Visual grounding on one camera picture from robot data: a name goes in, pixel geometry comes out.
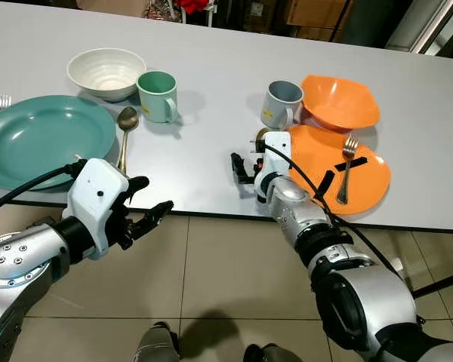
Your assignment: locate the orange plastic plate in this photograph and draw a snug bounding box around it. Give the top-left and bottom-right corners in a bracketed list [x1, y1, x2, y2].
[287, 124, 393, 215]

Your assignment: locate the dark bronze spoon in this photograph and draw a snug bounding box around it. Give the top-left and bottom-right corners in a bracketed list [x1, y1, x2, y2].
[115, 106, 140, 176]

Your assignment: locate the grey ceramic mug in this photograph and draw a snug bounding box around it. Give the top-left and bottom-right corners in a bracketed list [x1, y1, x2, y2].
[260, 80, 306, 130]

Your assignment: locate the black tape strip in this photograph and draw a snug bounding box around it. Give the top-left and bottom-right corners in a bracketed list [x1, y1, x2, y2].
[333, 155, 369, 172]
[315, 170, 336, 201]

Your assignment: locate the green ceramic mug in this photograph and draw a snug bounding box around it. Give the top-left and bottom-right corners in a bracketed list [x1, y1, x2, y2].
[136, 70, 184, 126]

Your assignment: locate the teal plate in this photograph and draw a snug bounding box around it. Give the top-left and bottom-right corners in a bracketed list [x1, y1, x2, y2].
[0, 94, 119, 192]

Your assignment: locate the orange plastic bowl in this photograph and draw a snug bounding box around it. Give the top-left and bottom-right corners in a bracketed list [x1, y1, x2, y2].
[298, 74, 381, 134]

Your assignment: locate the white ribbed bowl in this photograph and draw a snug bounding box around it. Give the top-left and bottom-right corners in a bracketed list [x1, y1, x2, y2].
[66, 48, 148, 103]

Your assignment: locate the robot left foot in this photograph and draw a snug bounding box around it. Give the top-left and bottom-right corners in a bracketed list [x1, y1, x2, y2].
[134, 322, 183, 362]

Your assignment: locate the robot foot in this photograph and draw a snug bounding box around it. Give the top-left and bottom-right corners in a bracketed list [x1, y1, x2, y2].
[134, 322, 183, 362]
[243, 342, 304, 362]

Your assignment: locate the dark shelf unit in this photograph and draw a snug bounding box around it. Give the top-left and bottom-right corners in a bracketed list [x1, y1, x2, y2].
[211, 0, 398, 43]

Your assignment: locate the red and white decoration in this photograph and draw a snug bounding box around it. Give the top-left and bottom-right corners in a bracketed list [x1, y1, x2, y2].
[172, 0, 214, 17]

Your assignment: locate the brown cardboard box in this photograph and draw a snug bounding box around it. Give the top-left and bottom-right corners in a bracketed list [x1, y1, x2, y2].
[285, 0, 350, 31]

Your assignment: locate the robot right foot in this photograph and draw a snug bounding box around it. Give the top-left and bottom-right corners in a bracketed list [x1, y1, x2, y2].
[243, 342, 304, 362]

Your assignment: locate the white glass-door cabinet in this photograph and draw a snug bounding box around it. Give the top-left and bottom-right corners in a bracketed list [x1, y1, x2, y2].
[385, 0, 453, 60]

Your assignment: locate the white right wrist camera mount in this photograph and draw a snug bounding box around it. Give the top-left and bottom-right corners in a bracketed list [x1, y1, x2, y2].
[255, 131, 293, 202]

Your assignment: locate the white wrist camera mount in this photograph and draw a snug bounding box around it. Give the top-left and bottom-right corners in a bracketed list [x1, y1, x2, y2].
[255, 131, 293, 202]
[63, 157, 131, 262]

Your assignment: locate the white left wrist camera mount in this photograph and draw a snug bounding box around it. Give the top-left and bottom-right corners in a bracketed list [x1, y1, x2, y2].
[63, 157, 131, 262]

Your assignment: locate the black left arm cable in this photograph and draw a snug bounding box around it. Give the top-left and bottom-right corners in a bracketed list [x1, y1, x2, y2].
[0, 160, 85, 221]

